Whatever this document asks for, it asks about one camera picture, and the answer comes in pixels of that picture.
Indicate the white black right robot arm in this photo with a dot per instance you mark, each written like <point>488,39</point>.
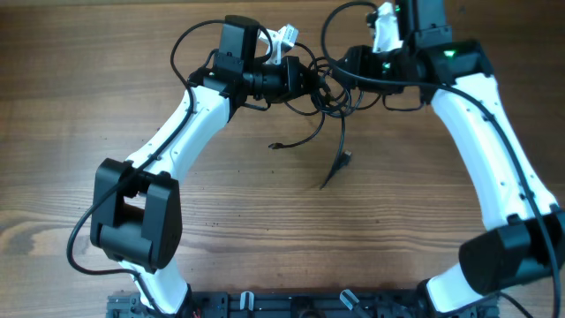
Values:
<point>523,240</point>

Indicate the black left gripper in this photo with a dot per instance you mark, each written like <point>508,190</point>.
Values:
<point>292,69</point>

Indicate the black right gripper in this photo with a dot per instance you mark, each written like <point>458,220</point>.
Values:
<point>359,58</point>

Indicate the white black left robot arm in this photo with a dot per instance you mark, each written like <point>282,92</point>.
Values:
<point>136,216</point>

